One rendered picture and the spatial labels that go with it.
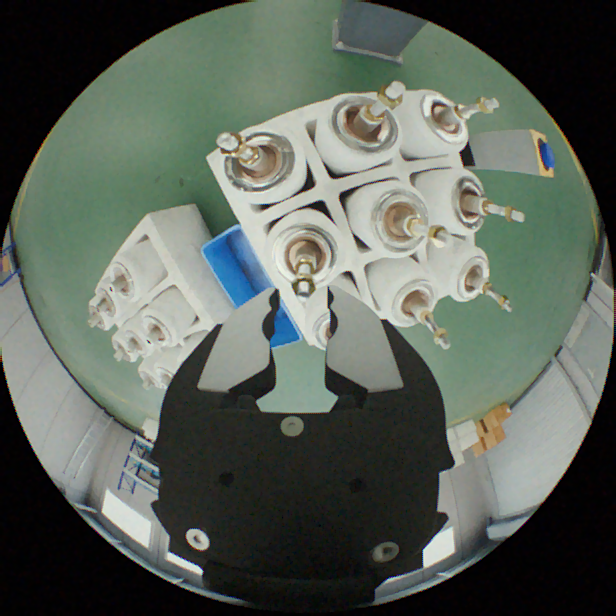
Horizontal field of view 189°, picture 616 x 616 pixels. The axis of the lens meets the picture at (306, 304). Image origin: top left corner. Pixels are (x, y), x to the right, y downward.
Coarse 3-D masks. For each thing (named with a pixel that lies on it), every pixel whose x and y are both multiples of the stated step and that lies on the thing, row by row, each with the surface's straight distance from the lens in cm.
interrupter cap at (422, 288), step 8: (416, 280) 26; (424, 280) 27; (408, 288) 26; (416, 288) 27; (424, 288) 27; (432, 288) 28; (400, 296) 26; (408, 296) 27; (424, 296) 29; (432, 296) 29; (392, 304) 26; (400, 304) 27; (432, 304) 30; (392, 312) 27; (400, 312) 28; (408, 312) 29; (400, 320) 29; (408, 320) 29; (416, 320) 30
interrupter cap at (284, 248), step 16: (304, 224) 20; (288, 240) 21; (304, 240) 21; (320, 240) 20; (272, 256) 21; (288, 256) 21; (320, 256) 21; (336, 256) 21; (288, 272) 22; (320, 272) 22
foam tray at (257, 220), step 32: (288, 128) 30; (320, 160) 28; (416, 160) 33; (448, 160) 37; (224, 192) 30; (320, 192) 27; (256, 224) 29; (352, 256) 29; (384, 256) 31; (416, 256) 35; (288, 288) 31
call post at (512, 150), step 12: (492, 132) 41; (504, 132) 40; (516, 132) 39; (528, 132) 38; (468, 144) 46; (480, 144) 43; (492, 144) 42; (504, 144) 40; (516, 144) 39; (528, 144) 38; (468, 156) 46; (480, 156) 44; (492, 156) 42; (504, 156) 40; (516, 156) 39; (528, 156) 38; (468, 168) 47; (480, 168) 45; (492, 168) 43; (504, 168) 41; (516, 168) 39; (528, 168) 38
